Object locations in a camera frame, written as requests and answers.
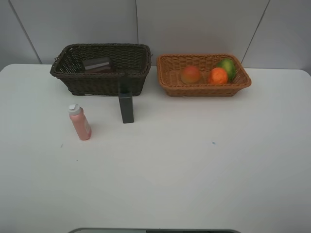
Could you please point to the light orange wicker basket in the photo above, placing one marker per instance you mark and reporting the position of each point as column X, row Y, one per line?
column 169, row 67

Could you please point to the orange tangerine fruit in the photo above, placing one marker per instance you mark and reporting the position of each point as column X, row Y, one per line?
column 218, row 76

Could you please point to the dark brown wicker basket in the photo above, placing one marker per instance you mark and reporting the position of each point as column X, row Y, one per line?
column 130, row 60

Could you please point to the pink bottle white cap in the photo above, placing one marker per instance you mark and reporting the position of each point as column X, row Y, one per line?
column 80, row 122

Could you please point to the green mango fruit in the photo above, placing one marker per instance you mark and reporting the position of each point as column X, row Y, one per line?
column 229, row 66

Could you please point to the translucent purple plastic cup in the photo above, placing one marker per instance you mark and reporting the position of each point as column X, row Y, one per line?
column 98, row 65

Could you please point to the red yellow peach fruit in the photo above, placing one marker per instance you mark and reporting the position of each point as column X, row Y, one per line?
column 190, row 75

